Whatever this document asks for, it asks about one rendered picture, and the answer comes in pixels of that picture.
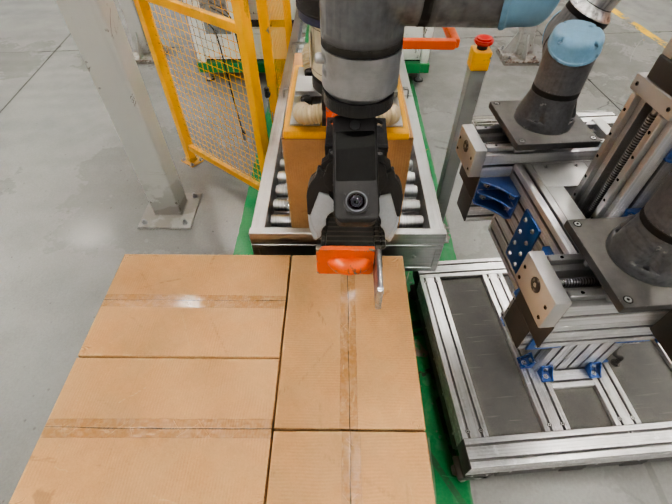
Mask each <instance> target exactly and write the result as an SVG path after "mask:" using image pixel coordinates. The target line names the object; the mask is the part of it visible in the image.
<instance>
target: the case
mask: <svg viewBox="0 0 672 504"><path fill-rule="evenodd" d="M295 65H303V62H302V53H295V55H294V61H293V68H292V74H291V80H290V86H289V93H288V99H287V105H286V111H287V106H288V100H289V94H290V89H291V83H292V78H293V72H294V67H295ZM399 80H400V85H401V90H402V95H403V101H404V106H405V111H406V116H407V122H408V127H409V132H410V136H409V139H408V140H388V152H387V158H388V159H390V162H391V167H392V166H393V167H394V172H395V174H397V175H398V176H399V178H400V181H401V185H402V193H403V200H404V194H405V188H406V182H407V176H408V170H409V164H410V158H411V152H412V146H413V140H414V137H413V132H412V128H411V123H410V119H409V114H408V110H407V105H406V101H405V96H404V92H403V87H402V83H401V78H400V74H399ZM281 140H282V148H283V157H284V165H285V174H286V182H287V191H288V199H289V208H290V216H291V225H292V228H309V221H308V212H307V187H308V182H309V179H310V177H311V175H312V174H313V173H315V172H316V171H317V167H318V165H321V163H322V158H324V157H325V139H285V138H284V137H283V130H282V137H281Z"/></svg>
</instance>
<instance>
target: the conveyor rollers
mask: <svg viewBox="0 0 672 504"><path fill-rule="evenodd" d="M306 29H307V24H306V23H305V22H303V26H302V33H301V38H300V42H305V36H306ZM280 169H281V170H285V165H284V159H281V160H280ZM277 178H278V182H279V183H287V182H286V174H285V171H279V172H278V177H277ZM414 182H415V173H414V172H408V176H407V182H406V184H414ZM275 192H276V196H277V197H288V191H287V185H276V189H275ZM417 193H418V189H417V186H416V185H406V188H405V194H404V197H417ZM420 207H421V205H420V200H403V206H402V212H419V211H420ZM273 208H274V211H290V208H289V199H274V201H273ZM270 222H271V226H272V227H292V225H291V216H290V214H272V215H271V219H270ZM423 222H424V220H423V216H422V215H401V218H400V224H399V228H422V227H423Z"/></svg>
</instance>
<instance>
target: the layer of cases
mask: <svg viewBox="0 0 672 504"><path fill-rule="evenodd" d="M382 264H383V268H382V275H383V288H384V294H383V298H382V304H381V307H382V308H381V309H379V310H377V309H375V299H374V282H373V272H372V274H359V275H352V276H350V275H342V274H318V273H317V265H316V255H292V261H291V255H182V254H125V255H124V257H123V260H122V262H121V264H120V266H119V268H118V270H117V272H116V275H115V277H114V279H113V281H112V283H111V285H110V287H109V290H108V292H107V294H106V296H105V298H104V300H103V302H102V305H101V307H100V309H99V311H98V313H97V315H96V317H95V320H94V322H93V324H92V326H91V328H90V330H89V332H88V335H87V337H86V339H85V341H84V343H83V345H82V347H81V350H80V352H79V354H78V356H79V357H80V358H76V360H75V362H74V365H73V367H72V369H71V371H70V373H69V375H68V377H67V380H66V382H65V384H64V386H63V388H62V390H61V392H60V395H59V397H58V399H57V401H56V403H55V405H54V407H53V410H52V412H51V414H50V416H49V418H48V420H47V422H46V425H45V427H44V429H43V431H42V433H41V435H40V437H39V440H38V442H37V444H36V446H35V448H34V450H33V452H32V455H31V457H30V459H29V461H28V463H27V465H26V467H25V470H24V472H23V474H22V476H21V478H20V480H19V482H18V485H17V487H16V489H15V491H14V493H13V495H12V497H11V500H10V502H9V504H436V503H435V495H434V488H433V480H432V473H431V465H430V457H429V450H428V442H427V435H426V432H425V429H426V427H425V420H424V412H423V405H422V397H421V390H420V382H419V375H418V367H417V359H416V352H415V344H414V337H413V329H412V322H411V314H410V307H409V299H408V292H407V284H406V277H405V269H404V261H403V256H382Z"/></svg>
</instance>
